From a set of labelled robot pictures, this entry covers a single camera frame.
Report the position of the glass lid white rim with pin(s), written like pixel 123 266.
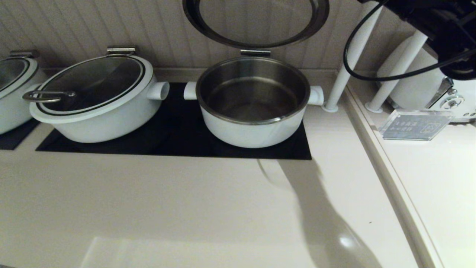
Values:
pixel 46 96
pixel 256 43
pixel 11 70

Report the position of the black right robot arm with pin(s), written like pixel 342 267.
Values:
pixel 446 22

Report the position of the white pot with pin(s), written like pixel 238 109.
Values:
pixel 253 136
pixel 111 124
pixel 15 115

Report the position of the black glass cooktop panel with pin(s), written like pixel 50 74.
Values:
pixel 178 143
pixel 15 138

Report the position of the white round pole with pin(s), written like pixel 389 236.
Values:
pixel 390 82
pixel 335 93

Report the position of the clear acrylic sign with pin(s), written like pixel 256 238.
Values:
pixel 412 126

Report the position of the white toaster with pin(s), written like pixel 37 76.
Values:
pixel 412 89

